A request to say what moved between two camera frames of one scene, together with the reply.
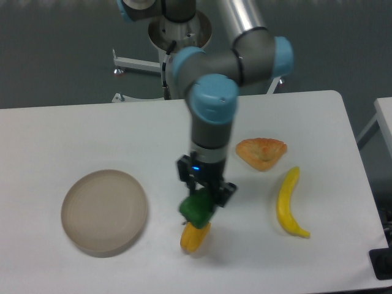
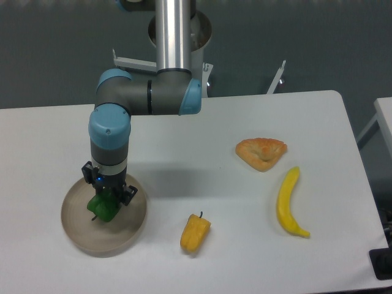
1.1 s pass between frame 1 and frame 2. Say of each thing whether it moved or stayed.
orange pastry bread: stayed
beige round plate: stayed
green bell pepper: moved
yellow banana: stayed
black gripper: moved
